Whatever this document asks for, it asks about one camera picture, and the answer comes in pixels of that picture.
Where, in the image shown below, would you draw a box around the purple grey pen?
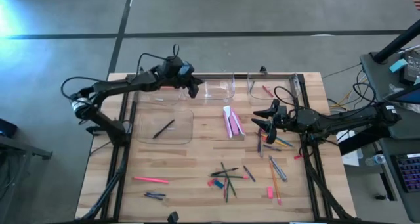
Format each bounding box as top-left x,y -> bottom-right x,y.
257,127 -> 264,158

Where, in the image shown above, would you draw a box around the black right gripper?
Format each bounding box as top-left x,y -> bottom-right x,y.
251,99 -> 298,145

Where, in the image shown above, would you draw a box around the black device box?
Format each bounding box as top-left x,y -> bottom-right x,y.
402,49 -> 420,84

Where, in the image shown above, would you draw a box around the white paper sheet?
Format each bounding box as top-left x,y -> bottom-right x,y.
335,129 -> 364,168

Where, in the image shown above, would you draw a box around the teal sticky pad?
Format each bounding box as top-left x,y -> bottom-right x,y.
389,58 -> 409,74

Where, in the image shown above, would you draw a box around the yellow pencil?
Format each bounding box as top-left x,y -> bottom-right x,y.
255,131 -> 290,148

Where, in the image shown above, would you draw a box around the black keyboard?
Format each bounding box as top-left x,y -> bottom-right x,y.
394,152 -> 420,194

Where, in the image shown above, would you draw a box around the dark laptop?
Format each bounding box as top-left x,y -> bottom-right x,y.
383,83 -> 420,106

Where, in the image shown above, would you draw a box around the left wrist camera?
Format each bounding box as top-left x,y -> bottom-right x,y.
178,62 -> 195,76

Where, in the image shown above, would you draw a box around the grey desk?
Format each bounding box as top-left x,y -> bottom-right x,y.
379,137 -> 420,223

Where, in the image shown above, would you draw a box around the orange pencil pink eraser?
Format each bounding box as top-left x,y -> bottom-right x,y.
269,160 -> 283,206

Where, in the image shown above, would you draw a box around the blue marker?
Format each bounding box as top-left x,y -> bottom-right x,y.
243,165 -> 257,183

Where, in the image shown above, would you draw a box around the black pole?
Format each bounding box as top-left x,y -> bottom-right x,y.
373,19 -> 420,64

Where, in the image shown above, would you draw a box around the pink highlighter marker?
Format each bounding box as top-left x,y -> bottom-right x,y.
132,175 -> 170,185

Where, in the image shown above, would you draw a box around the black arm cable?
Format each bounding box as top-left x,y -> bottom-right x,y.
135,43 -> 180,74
60,76 -> 101,102
273,85 -> 298,109

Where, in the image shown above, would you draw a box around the grey side table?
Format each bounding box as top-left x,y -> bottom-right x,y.
360,51 -> 420,140

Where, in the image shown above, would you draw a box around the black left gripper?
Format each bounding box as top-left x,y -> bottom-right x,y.
169,73 -> 204,99

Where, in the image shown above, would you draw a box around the clear water bottle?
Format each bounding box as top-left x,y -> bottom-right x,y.
364,153 -> 387,167

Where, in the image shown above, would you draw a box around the green pencil pink eraser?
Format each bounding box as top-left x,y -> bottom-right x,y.
209,175 -> 250,180

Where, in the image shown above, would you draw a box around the black floor cables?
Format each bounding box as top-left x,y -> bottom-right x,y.
352,68 -> 378,108

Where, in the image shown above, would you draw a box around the yellow cable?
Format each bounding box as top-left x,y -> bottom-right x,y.
329,76 -> 366,125

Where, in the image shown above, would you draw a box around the blue pencil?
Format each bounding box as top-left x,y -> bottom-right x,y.
271,135 -> 295,148

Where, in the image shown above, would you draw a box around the black support bar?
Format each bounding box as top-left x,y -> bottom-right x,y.
337,120 -> 393,156

